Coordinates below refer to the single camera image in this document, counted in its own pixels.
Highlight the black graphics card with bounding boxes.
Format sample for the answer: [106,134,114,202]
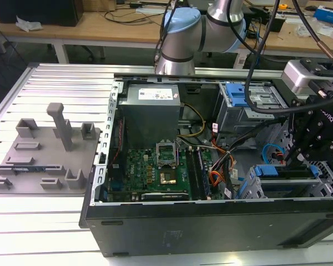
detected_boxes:
[132,192,190,202]

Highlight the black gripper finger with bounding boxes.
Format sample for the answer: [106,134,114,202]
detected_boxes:
[290,138,333,170]
[283,97,322,167]

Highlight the hard disk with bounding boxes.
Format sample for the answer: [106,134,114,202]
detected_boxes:
[253,163,320,181]

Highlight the black cable with copper sleeve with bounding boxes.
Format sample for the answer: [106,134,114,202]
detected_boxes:
[291,0,333,59]

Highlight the red black disk power wire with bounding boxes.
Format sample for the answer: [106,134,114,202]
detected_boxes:
[271,150,285,166]

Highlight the blue cardboard box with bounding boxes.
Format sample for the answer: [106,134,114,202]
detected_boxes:
[314,5,333,22]

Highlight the grey power supply unit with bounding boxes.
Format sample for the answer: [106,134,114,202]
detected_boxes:
[119,83,183,142]

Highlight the brown cardboard box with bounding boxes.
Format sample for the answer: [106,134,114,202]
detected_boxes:
[99,0,120,12]

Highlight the small black box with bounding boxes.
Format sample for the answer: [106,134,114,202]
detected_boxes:
[268,15,286,33]

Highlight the blue disk data wire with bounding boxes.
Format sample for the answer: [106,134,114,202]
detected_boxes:
[261,142,284,166]

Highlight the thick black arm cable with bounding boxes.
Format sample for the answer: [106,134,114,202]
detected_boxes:
[244,0,297,115]

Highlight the black sleeved cable bundle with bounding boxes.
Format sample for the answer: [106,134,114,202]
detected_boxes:
[210,116,291,199]

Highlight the black PC case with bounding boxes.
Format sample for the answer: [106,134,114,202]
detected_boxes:
[79,72,333,257]

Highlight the grey parts rack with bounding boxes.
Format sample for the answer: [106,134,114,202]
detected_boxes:
[0,102,103,196]

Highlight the RAM stick with blue label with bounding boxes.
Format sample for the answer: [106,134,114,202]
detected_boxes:
[12,166,48,173]

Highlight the blue drive bay latch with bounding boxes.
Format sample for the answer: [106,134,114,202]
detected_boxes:
[225,82,255,108]

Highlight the grey metal disk bay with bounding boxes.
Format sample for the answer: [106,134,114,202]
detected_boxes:
[243,163,333,200]

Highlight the metal socket cover frame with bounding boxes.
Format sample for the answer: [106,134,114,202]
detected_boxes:
[154,141,176,169]

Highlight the grey metal drive cage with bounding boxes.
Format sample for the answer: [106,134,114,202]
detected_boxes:
[213,82,291,141]

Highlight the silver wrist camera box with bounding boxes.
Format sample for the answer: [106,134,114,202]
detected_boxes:
[282,60,333,95]

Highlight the red orange wire bundle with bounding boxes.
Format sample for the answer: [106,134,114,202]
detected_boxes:
[209,169,226,192]

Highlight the black RAM slot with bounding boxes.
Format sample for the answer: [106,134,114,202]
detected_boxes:
[185,146,200,201]
[195,148,213,200]

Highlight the yellow black power wires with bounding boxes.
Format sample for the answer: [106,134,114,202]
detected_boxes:
[179,103,206,139]

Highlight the large black box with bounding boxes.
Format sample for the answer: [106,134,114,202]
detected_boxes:
[0,0,84,28]

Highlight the wooden desk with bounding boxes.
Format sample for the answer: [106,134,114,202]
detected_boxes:
[0,2,333,66]

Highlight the CPU socket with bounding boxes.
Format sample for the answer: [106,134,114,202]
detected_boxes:
[158,171,179,186]

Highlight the green motherboard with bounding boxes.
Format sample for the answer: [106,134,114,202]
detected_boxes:
[107,146,225,202]

